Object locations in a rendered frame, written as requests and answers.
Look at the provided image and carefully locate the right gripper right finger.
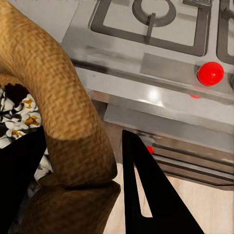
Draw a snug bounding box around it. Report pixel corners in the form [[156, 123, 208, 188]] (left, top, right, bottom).
[[122, 130, 204, 234]]

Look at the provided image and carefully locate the popcorn bag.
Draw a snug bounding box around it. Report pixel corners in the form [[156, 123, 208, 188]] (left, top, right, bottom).
[[0, 0, 121, 234]]

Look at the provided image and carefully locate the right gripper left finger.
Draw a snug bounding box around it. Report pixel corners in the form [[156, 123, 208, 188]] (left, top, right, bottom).
[[0, 130, 47, 234]]

